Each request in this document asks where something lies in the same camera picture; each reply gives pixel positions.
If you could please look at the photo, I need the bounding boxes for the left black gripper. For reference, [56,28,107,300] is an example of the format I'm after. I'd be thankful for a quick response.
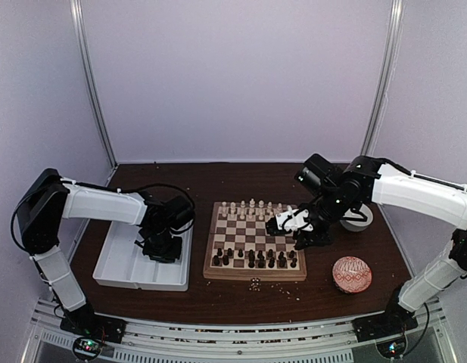
[142,228,182,262]

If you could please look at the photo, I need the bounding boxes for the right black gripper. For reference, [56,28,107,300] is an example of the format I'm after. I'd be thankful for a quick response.
[293,188,349,250]

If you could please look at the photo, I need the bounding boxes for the white plastic divided tray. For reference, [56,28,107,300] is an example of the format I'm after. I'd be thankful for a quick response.
[92,222,193,292]

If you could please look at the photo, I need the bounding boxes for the wooden chess board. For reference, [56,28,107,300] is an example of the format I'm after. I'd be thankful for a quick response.
[203,202,307,282]

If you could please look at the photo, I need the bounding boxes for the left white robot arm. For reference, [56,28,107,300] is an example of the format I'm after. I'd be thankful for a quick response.
[11,168,195,336]

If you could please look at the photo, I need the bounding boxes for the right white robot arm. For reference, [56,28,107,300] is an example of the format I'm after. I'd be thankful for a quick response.
[295,154,467,334]

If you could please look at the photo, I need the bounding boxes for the white chess pieces group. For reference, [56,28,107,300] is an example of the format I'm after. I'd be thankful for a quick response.
[216,199,288,222]

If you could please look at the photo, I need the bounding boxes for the white ceramic bowl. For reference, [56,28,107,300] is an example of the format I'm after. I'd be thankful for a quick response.
[340,204,373,232]

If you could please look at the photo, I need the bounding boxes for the red patterned bowl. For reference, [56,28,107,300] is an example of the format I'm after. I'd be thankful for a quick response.
[332,256,372,294]

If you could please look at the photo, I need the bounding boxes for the right wrist camera with cable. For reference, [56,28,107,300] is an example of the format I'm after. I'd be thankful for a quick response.
[266,206,314,236]

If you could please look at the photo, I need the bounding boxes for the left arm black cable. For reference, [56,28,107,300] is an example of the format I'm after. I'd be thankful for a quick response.
[119,183,196,231]

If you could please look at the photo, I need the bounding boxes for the aluminium front rail frame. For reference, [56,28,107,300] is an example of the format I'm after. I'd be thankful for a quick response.
[18,299,459,362]

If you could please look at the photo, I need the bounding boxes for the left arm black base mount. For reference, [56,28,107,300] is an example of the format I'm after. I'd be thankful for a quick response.
[60,314,126,343]

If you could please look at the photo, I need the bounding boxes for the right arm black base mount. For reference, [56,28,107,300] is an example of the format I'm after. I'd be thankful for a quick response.
[352,313,419,343]

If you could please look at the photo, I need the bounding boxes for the right aluminium corner post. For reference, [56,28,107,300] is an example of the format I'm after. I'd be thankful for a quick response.
[360,0,405,156]

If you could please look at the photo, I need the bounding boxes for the aluminium corner post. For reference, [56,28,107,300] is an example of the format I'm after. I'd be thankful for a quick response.
[70,0,118,169]
[360,0,405,156]

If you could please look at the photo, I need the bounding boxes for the left aluminium corner post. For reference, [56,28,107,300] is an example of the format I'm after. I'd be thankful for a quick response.
[70,0,118,169]

